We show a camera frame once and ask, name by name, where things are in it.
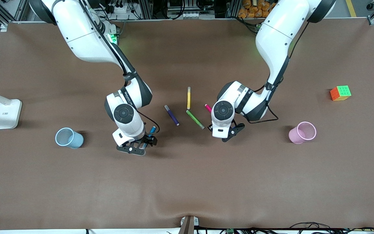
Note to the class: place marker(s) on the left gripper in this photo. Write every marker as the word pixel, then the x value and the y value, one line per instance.
pixel 209 127

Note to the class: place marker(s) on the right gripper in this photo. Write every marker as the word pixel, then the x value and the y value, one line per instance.
pixel 150 140

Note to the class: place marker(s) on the blue marker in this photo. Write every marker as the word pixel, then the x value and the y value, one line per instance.
pixel 152 130

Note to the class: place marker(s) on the pink marker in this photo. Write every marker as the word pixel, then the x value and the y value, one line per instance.
pixel 208 108

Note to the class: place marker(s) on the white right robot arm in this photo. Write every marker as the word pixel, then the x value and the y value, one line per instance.
pixel 86 39

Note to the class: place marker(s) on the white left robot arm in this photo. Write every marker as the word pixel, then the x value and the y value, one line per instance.
pixel 278 35

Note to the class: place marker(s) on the green marker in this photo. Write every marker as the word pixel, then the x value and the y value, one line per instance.
pixel 195 119

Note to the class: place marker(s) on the purple marker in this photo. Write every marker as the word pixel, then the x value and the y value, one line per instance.
pixel 172 115

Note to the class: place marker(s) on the yellow marker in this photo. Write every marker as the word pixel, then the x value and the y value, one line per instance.
pixel 189 97

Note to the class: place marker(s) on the brown table cover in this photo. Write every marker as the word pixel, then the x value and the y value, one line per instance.
pixel 187 182

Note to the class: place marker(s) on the light blue cup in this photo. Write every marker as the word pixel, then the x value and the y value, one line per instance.
pixel 71 139

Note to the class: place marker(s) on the pink cup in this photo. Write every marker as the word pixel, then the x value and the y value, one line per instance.
pixel 299 134

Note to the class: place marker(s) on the white terminal strip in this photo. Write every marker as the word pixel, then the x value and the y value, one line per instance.
pixel 198 15

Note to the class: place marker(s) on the orange snack bag pile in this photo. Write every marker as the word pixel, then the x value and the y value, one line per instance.
pixel 255 9

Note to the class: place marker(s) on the orange and green puzzle cube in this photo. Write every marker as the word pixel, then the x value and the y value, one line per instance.
pixel 341 92

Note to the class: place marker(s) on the white power strip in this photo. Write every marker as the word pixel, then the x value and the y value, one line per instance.
pixel 122 8

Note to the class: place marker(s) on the white lamp stand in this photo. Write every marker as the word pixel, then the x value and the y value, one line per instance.
pixel 6 113

